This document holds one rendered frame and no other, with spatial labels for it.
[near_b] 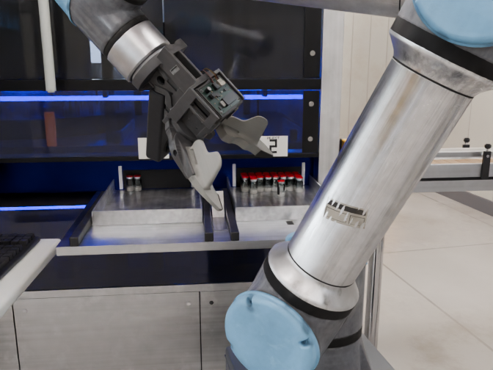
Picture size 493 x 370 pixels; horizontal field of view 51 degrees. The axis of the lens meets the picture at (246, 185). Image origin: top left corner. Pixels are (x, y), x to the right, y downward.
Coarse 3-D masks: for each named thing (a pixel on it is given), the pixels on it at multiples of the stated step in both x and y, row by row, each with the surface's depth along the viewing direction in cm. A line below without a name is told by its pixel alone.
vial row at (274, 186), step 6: (246, 180) 152; (258, 180) 153; (264, 180) 153; (270, 180) 153; (276, 180) 153; (288, 180) 153; (294, 180) 154; (246, 186) 152; (258, 186) 153; (264, 186) 154; (270, 186) 153; (276, 186) 153; (288, 186) 154; (294, 186) 154
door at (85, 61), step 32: (0, 0) 134; (32, 0) 135; (160, 0) 138; (0, 32) 136; (32, 32) 137; (64, 32) 137; (0, 64) 138; (32, 64) 138; (64, 64) 139; (96, 64) 140
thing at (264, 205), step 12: (228, 180) 154; (312, 180) 157; (240, 192) 152; (264, 192) 152; (276, 192) 152; (288, 192) 152; (312, 192) 152; (240, 204) 140; (252, 204) 140; (264, 204) 140; (276, 204) 140; (288, 204) 140; (300, 204) 140; (240, 216) 126; (252, 216) 126; (264, 216) 127; (276, 216) 127; (288, 216) 127; (300, 216) 127
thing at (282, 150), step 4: (264, 136) 148; (268, 136) 148; (272, 136) 148; (276, 136) 148; (280, 136) 149; (284, 136) 149; (264, 140) 148; (268, 140) 149; (280, 140) 149; (284, 140) 149; (268, 144) 149; (272, 144) 149; (280, 144) 149; (284, 144) 149; (272, 148) 149; (276, 148) 149; (280, 148) 149; (284, 148) 150; (280, 152) 150; (284, 152) 150
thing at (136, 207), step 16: (112, 192) 151; (128, 192) 152; (144, 192) 152; (160, 192) 152; (176, 192) 152; (192, 192) 152; (96, 208) 126; (112, 208) 136; (128, 208) 136; (144, 208) 136; (160, 208) 136; (176, 208) 124; (192, 208) 124; (96, 224) 123; (112, 224) 123; (128, 224) 124
